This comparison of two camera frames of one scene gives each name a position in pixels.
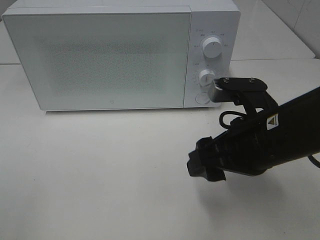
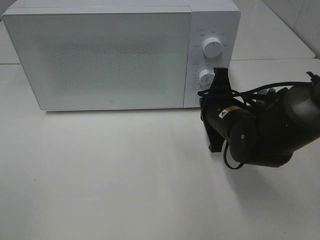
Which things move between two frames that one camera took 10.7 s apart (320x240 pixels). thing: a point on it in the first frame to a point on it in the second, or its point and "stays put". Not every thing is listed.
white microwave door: [83, 60] stays put
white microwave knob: [212, 47] stays put
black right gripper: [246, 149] to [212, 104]
